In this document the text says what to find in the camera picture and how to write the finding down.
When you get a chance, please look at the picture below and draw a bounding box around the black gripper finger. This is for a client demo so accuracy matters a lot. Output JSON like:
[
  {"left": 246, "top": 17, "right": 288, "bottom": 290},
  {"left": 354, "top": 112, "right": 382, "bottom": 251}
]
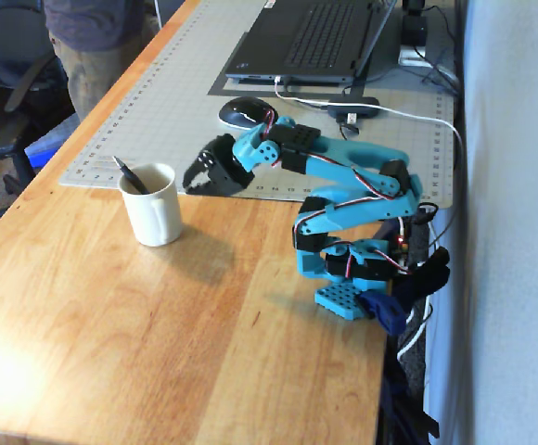
[
  {"left": 182, "top": 149, "right": 217, "bottom": 189},
  {"left": 186, "top": 179, "right": 231, "bottom": 196}
]

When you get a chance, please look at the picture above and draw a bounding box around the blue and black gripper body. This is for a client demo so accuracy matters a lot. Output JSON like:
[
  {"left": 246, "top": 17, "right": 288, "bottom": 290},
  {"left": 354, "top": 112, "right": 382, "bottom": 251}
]
[{"left": 210, "top": 128, "right": 278, "bottom": 197}]

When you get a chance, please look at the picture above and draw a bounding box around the dark ballpoint pen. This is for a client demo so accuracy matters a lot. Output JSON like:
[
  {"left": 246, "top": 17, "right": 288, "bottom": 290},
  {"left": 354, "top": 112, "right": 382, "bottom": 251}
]
[{"left": 111, "top": 155, "right": 152, "bottom": 196}]

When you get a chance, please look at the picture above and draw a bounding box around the white ceramic mug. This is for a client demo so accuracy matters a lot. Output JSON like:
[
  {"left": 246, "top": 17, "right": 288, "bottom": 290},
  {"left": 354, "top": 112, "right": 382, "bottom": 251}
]
[{"left": 118, "top": 161, "right": 184, "bottom": 248}]

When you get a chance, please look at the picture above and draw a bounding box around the black and silver mouse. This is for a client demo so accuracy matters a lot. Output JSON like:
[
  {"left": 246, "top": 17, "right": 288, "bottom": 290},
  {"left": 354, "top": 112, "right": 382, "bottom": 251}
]
[{"left": 217, "top": 95, "right": 281, "bottom": 131}]

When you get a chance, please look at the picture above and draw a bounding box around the grey gridded cutting mat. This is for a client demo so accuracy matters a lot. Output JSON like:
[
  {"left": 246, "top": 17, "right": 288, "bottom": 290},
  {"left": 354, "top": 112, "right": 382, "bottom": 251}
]
[{"left": 58, "top": 0, "right": 456, "bottom": 208}]

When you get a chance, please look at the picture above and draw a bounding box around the black usb hub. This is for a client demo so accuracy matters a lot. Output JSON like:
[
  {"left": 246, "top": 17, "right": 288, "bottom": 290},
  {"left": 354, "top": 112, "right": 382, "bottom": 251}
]
[{"left": 326, "top": 95, "right": 382, "bottom": 120}]

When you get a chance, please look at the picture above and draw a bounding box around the dark grey laptop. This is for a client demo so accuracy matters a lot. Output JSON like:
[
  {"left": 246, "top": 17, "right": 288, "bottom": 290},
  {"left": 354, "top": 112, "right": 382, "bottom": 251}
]
[{"left": 224, "top": 0, "right": 398, "bottom": 87}]

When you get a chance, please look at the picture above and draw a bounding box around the person in grey shirt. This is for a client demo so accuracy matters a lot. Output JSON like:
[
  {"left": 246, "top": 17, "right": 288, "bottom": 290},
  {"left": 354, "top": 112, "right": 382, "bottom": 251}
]
[{"left": 43, "top": 0, "right": 160, "bottom": 122}]

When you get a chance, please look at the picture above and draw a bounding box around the blue and white box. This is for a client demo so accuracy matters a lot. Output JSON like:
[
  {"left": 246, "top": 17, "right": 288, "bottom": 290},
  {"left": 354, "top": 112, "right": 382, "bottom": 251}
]
[{"left": 23, "top": 113, "right": 83, "bottom": 178}]

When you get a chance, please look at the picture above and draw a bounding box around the black office chair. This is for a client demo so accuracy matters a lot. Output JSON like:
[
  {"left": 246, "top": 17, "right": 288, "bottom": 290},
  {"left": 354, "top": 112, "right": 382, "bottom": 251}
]
[{"left": 0, "top": 0, "right": 76, "bottom": 234}]

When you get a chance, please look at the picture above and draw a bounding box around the dark blue table clamp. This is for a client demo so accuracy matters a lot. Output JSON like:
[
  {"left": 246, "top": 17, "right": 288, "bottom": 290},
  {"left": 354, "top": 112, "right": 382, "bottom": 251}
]
[{"left": 359, "top": 288, "right": 410, "bottom": 337}]

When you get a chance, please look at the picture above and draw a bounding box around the white usb cable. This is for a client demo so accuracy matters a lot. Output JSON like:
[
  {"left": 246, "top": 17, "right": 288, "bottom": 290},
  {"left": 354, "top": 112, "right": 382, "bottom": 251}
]
[{"left": 273, "top": 75, "right": 467, "bottom": 368}]

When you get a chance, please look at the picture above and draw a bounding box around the thin black cable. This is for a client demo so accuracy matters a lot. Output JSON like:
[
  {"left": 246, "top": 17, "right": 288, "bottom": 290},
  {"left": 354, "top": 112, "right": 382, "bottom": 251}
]
[{"left": 339, "top": 121, "right": 441, "bottom": 229}]

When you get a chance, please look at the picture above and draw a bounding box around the black camera on stand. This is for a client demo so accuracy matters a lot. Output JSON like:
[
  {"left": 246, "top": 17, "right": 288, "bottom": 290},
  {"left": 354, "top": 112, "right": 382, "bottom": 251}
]
[{"left": 397, "top": 0, "right": 438, "bottom": 69}]

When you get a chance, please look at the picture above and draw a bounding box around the thick black power cable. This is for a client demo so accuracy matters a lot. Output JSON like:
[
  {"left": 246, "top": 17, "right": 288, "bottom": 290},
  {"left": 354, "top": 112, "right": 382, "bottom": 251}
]
[{"left": 406, "top": 246, "right": 452, "bottom": 299}]

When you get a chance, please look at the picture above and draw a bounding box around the black cable bundle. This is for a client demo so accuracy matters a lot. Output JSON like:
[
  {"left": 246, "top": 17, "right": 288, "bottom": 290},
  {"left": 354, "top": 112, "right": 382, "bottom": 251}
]
[{"left": 415, "top": 3, "right": 463, "bottom": 96}]

